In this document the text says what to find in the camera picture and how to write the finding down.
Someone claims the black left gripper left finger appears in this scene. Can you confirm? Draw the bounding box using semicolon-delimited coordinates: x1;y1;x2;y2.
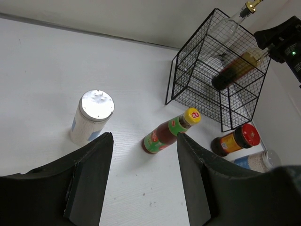
0;132;114;226

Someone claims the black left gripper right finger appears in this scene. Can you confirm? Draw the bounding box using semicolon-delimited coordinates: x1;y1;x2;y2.
176;133;301;226

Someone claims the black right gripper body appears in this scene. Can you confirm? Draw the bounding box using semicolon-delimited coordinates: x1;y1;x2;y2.
254;16;301;64

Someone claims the dark soy sauce bottle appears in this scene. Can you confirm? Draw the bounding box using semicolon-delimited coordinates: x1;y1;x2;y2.
212;48;269;91

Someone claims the clear glass oil bottle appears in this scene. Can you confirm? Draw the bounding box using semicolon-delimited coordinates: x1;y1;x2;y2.
183;0;265;71

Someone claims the right white salt jar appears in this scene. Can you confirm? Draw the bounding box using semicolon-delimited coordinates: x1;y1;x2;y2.
232;150;281;173

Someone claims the white salt jar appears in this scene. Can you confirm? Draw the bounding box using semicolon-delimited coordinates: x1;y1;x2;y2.
70;89;115;146
232;150;281;173

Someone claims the right red lid jar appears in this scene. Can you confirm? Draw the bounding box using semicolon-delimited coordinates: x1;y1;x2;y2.
210;123;260;157

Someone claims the yellow cap sauce bottle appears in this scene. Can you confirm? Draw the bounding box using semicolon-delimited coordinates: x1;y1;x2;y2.
142;108;201;154

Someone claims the left white salt jar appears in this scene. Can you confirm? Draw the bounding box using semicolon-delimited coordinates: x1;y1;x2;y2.
70;89;115;146

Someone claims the black wire rack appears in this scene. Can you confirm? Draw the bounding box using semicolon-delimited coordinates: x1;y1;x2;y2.
165;8;271;132

